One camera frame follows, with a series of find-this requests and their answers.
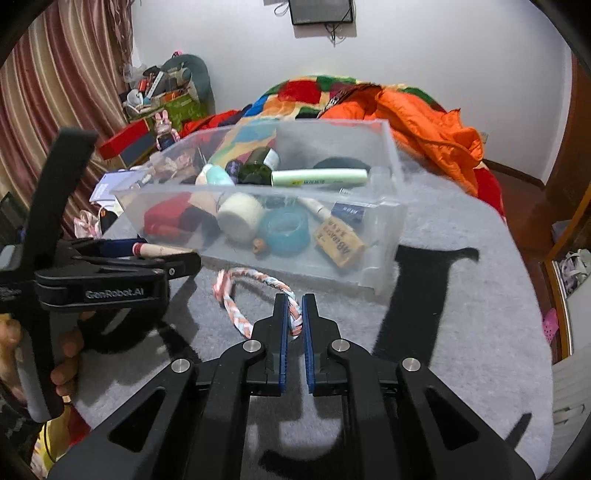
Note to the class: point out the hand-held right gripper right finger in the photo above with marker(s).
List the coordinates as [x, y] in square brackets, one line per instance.
[308, 341]

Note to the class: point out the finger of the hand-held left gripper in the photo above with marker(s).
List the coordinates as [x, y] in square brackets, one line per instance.
[83, 249]
[182, 265]

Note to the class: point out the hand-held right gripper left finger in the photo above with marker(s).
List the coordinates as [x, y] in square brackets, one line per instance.
[281, 341]

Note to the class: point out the pink and blue stick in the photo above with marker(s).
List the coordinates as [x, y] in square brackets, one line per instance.
[157, 249]

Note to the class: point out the red paper box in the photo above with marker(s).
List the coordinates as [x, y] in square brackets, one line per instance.
[166, 214]

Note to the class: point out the white tape roll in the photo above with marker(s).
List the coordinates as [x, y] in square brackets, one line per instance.
[238, 217]

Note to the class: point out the green small box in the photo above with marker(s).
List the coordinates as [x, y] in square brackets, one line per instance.
[254, 170]

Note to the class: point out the white pen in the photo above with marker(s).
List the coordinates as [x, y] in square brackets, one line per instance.
[318, 210]

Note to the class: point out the pale green tube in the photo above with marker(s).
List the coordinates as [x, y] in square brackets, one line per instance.
[318, 177]

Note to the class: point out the clear plastic bin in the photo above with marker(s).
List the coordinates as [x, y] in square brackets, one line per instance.
[383, 152]

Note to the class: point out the person's left hand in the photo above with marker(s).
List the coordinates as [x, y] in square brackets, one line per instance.
[67, 360]

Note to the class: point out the pink striped ribbon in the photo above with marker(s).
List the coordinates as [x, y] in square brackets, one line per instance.
[87, 224]

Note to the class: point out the blue white notebook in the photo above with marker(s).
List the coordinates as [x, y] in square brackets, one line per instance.
[115, 184]

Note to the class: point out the brown small bead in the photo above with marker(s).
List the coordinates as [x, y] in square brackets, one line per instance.
[260, 245]

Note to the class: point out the pale teal round container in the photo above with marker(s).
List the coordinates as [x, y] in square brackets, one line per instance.
[214, 175]

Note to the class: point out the pink bow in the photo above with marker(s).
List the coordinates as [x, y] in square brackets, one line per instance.
[175, 162]

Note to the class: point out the dark small bottle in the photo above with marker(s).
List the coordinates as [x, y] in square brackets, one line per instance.
[233, 168]

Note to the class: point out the red and blue box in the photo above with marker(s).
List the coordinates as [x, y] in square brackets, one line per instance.
[124, 141]

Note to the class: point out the dark blue small box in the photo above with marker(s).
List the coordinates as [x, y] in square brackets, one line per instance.
[348, 213]

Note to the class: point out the bunny doll toy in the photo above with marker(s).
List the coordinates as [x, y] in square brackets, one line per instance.
[165, 131]

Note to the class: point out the red clothing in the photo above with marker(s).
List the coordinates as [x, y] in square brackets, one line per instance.
[217, 121]

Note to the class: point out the yellow cloth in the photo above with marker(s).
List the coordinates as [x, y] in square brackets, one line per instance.
[53, 443]

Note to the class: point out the green storage box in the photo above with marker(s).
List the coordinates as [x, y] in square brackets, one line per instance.
[180, 110]

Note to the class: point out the striped curtain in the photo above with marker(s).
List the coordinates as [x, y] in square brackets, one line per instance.
[55, 92]

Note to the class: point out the black round lid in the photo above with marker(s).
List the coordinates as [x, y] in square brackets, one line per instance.
[341, 164]

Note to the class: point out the colourful patchwork quilt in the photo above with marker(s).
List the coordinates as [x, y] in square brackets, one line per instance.
[300, 90]

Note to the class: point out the orange puffer jacket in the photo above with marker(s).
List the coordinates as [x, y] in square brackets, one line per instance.
[415, 124]

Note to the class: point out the wooden shelf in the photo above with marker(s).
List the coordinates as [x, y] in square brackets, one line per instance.
[558, 300]

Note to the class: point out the white panel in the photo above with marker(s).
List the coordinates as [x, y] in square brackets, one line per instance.
[570, 392]

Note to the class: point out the white shoes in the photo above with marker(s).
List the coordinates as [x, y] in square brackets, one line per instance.
[575, 272]

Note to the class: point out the wall monitor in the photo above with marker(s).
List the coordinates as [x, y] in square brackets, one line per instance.
[321, 11]

